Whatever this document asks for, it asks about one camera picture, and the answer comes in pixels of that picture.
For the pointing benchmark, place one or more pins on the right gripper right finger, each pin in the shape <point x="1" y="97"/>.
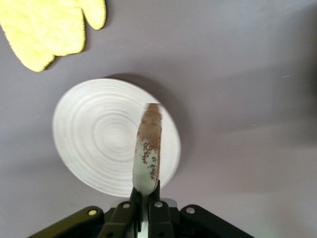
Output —
<point x="159" y="218"/>

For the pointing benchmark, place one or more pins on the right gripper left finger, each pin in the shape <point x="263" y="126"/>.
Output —
<point x="121" y="218"/>

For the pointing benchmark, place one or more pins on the brown bread toast slice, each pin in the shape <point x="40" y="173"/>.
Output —
<point x="148" y="138"/>

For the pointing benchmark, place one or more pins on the round wooden plate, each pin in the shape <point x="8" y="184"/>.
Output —
<point x="99" y="136"/>

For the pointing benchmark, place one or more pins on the yellow quilted oven mitt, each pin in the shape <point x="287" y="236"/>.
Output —
<point x="62" y="24"/>
<point x="32" y="57"/>

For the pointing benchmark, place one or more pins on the table cover sheet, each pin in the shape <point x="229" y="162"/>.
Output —
<point x="247" y="49"/>

